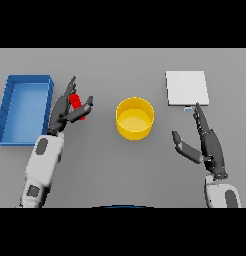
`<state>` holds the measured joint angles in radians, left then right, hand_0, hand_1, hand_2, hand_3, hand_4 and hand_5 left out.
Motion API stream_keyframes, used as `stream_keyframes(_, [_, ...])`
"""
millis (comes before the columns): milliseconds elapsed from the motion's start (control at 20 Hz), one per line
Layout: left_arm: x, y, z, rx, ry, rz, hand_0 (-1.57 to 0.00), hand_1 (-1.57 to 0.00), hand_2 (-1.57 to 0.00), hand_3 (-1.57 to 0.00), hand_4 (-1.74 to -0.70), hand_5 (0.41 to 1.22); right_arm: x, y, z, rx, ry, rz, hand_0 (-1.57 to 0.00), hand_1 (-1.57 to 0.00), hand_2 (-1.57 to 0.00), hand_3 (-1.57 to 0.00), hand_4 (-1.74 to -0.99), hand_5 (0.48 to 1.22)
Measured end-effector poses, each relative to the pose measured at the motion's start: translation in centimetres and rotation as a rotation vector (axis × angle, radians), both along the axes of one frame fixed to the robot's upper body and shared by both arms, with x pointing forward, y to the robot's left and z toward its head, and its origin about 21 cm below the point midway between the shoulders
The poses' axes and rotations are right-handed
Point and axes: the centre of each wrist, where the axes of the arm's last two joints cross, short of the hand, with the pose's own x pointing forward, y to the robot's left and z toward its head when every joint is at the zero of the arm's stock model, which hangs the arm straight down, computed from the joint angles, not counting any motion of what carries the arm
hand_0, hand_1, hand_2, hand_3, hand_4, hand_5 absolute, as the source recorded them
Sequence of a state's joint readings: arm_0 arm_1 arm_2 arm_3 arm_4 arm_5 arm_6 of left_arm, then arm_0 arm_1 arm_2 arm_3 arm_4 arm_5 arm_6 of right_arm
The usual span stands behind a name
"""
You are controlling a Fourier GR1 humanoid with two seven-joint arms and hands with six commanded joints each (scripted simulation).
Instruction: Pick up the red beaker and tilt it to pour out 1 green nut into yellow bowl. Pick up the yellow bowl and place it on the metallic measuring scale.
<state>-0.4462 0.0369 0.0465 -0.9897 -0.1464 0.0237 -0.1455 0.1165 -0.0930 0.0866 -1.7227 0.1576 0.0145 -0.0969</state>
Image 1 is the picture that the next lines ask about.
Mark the yellow bowl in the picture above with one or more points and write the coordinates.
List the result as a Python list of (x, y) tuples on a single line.
[(135, 118)]

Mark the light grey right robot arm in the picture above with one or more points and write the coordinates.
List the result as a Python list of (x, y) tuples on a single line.
[(222, 195)]

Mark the red beaker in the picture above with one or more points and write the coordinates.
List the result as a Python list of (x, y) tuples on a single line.
[(75, 100)]

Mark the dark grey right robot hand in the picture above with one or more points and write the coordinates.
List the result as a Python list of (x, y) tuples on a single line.
[(208, 146)]

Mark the blue plastic tray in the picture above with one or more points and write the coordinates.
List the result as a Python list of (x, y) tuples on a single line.
[(25, 106)]

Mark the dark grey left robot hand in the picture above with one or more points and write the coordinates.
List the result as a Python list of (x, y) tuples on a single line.
[(61, 110)]

